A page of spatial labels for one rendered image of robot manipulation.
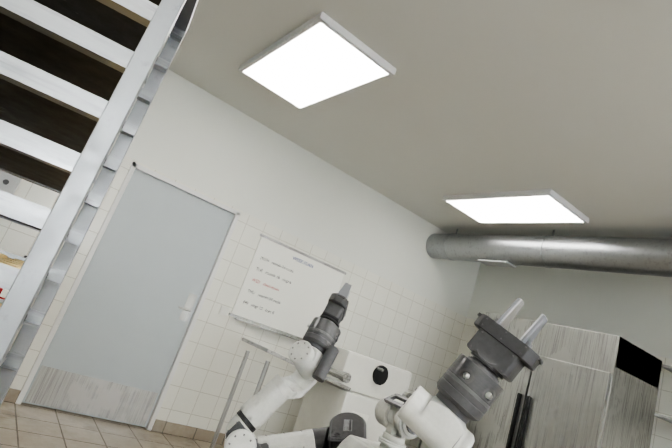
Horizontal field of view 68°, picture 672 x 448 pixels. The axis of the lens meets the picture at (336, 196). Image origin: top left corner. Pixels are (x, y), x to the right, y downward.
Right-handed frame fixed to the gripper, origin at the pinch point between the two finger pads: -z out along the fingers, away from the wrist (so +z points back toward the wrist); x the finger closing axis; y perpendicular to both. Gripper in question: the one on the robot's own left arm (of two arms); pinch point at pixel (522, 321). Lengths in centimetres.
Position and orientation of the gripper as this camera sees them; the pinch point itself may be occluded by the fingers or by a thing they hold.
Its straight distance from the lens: 94.6
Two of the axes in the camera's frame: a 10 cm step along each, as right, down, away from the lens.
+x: -5.9, -4.3, 6.8
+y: 4.5, 5.2, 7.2
